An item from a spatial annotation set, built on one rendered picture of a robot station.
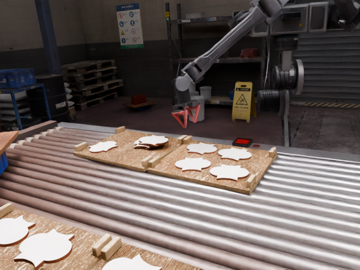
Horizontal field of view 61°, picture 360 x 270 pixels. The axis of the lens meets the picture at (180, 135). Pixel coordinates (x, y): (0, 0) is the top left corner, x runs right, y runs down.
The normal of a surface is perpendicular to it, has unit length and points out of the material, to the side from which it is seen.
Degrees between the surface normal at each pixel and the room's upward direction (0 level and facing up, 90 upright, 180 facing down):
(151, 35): 90
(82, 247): 0
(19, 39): 90
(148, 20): 90
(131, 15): 90
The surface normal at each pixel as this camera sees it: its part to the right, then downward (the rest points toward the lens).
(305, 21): -0.11, 0.33
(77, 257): -0.06, -0.94
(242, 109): -0.51, 0.10
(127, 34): -0.44, 0.32
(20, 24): 0.90, 0.10
